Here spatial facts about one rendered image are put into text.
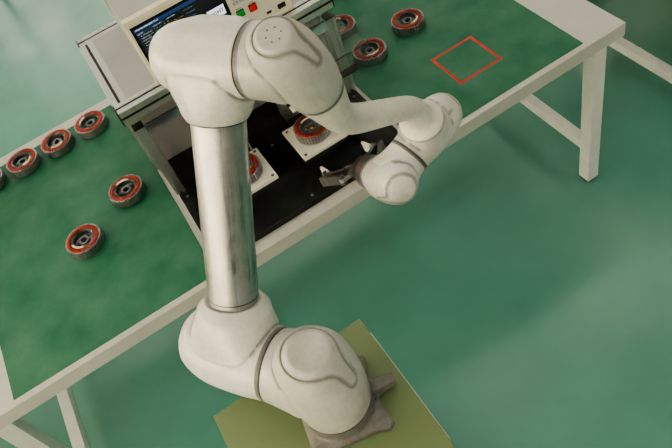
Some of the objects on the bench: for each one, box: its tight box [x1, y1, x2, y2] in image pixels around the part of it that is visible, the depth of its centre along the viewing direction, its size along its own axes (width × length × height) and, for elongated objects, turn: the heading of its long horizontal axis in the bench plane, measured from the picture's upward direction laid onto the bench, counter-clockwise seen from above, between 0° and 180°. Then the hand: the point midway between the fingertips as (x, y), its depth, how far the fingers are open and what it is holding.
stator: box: [293, 115, 331, 145], centre depth 208 cm, size 11×11×4 cm
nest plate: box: [249, 148, 279, 194], centre depth 206 cm, size 15×15×1 cm
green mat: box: [0, 105, 206, 400], centre depth 215 cm, size 94×61×1 cm, turn 42°
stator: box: [108, 174, 146, 208], centre depth 216 cm, size 11×11×4 cm
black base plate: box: [168, 89, 398, 242], centre depth 210 cm, size 47×64×2 cm
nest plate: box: [282, 124, 347, 161], centre depth 210 cm, size 15×15×1 cm
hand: (344, 159), depth 191 cm, fingers open, 13 cm apart
